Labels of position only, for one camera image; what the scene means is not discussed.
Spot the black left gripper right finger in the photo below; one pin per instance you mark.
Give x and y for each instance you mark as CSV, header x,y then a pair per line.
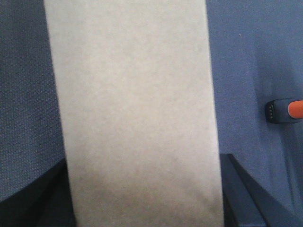
x,y
246,203

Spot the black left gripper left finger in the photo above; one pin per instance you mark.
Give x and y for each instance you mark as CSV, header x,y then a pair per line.
x,y
46,202

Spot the orange black barcode scanner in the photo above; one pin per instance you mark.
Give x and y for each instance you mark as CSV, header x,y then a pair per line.
x,y
284,111

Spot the small cardboard package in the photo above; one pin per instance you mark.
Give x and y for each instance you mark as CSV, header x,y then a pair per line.
x,y
136,100

